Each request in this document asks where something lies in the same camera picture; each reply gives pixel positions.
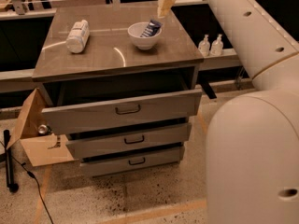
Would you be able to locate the top grey drawer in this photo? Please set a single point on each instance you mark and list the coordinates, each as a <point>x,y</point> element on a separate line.
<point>122,112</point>

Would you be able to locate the brown cardboard box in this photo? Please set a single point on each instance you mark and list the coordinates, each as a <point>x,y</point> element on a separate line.
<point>40,149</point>

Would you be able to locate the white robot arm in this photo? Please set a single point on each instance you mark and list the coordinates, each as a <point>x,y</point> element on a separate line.
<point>252,142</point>

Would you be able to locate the sanitizer pump bottle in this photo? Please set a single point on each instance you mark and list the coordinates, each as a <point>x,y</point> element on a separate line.
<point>204,46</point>
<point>217,46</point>

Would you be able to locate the blue rxbar wrapper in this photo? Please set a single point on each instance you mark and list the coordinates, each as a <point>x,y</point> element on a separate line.
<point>151,29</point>

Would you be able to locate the white plastic bottle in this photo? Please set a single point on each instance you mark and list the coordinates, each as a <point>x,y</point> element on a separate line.
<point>78,37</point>

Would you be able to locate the metal can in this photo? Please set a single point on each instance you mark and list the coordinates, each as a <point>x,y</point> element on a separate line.
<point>43,129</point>

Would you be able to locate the bottom grey drawer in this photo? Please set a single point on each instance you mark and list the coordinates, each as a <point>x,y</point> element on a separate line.
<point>133,162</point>

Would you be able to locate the right sanitizer pump bottle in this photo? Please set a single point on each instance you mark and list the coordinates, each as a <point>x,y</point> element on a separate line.
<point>217,46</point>

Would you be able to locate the grey drawer cabinet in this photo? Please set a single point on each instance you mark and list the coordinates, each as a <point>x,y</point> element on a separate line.
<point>111,67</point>

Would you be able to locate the white ceramic bowl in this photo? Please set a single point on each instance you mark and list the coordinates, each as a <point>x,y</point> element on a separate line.
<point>135,32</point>

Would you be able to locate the left sanitizer pump bottle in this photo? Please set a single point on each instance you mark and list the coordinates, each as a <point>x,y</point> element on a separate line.
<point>204,46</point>

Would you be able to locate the middle grey drawer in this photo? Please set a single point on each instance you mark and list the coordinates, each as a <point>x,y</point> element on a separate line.
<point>121,142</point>

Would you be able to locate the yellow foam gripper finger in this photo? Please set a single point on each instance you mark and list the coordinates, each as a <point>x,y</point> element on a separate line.
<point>164,6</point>

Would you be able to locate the grey drawer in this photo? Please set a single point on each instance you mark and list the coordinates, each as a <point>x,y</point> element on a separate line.
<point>122,112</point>
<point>133,162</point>
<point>121,142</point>

